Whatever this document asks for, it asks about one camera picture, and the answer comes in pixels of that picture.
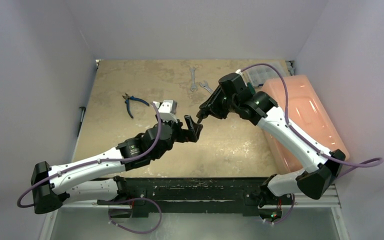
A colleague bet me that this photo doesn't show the green handle screwdriver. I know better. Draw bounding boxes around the green handle screwdriver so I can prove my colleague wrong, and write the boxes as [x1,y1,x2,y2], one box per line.
[247,82,256,95]

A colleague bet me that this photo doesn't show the aluminium frame rail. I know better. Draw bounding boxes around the aluminium frame rail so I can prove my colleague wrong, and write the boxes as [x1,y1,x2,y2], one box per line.
[288,185,342,209]

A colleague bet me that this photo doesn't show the black padlock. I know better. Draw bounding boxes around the black padlock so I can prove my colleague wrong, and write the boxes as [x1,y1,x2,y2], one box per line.
[196,110,206,124]

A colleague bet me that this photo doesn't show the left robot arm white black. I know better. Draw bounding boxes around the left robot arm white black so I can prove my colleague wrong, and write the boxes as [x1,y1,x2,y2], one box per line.
[31,115,203,214]

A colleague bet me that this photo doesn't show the pink plastic toolbox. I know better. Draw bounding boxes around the pink plastic toolbox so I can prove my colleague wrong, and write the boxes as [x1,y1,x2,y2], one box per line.
[264,75,350,175]

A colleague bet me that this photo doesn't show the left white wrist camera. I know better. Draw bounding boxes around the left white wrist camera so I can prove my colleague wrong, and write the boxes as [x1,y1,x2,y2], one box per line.
[152,99,179,123]

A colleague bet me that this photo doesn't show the blue handle pliers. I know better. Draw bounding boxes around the blue handle pliers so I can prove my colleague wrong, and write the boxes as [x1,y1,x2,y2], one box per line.
[122,93,150,119]

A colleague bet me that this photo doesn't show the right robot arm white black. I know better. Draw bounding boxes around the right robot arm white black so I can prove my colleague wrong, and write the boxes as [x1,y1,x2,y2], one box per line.
[196,71,345,204]

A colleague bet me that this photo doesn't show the clear plastic organizer box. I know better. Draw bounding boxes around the clear plastic organizer box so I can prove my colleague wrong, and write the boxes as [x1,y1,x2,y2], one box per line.
[243,61,289,88]

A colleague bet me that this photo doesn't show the small silver wrench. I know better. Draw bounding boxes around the small silver wrench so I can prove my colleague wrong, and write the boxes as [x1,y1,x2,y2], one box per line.
[189,66,198,92]

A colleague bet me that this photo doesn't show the large silver wrench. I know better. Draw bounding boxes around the large silver wrench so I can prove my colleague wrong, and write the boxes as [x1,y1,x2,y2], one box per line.
[199,80,214,94]

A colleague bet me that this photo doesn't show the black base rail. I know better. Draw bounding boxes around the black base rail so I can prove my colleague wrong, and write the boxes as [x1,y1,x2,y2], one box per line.
[97,176,292,218]

